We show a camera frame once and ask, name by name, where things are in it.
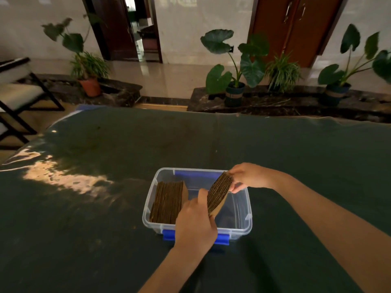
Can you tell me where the person's right hand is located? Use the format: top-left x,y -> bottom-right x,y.
228,163 -> 277,194

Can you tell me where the person's left hand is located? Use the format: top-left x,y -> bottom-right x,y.
174,188 -> 218,254

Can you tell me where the stack of cardboard sheets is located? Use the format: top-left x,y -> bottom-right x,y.
207,171 -> 234,218

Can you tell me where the person's left forearm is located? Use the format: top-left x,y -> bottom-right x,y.
138,245 -> 206,293

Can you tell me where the person's right forearm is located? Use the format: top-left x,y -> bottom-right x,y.
271,169 -> 391,293

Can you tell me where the dark green table cloth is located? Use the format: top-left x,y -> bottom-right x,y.
0,105 -> 391,293

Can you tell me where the clear plastic storage bin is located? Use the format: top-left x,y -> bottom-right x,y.
142,167 -> 253,246

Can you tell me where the row of cardboard sheets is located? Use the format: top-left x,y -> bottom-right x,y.
149,180 -> 189,225

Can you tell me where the dark marble planter ledge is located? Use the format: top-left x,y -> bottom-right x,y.
18,74 -> 143,108
187,85 -> 391,124

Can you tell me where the large-leaf plant in dark pot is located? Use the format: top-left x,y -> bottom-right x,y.
317,24 -> 391,107
200,29 -> 270,108

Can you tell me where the spider plant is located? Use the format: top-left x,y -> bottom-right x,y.
265,52 -> 303,94

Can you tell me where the brown wooden double door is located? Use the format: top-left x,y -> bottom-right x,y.
248,0 -> 349,68

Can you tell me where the terracotta potted plant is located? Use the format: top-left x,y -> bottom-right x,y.
41,13 -> 111,98

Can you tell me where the dark wooden door frame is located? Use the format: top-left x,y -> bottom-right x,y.
81,0 -> 163,64

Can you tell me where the black frame chair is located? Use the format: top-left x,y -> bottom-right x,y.
0,57 -> 65,150

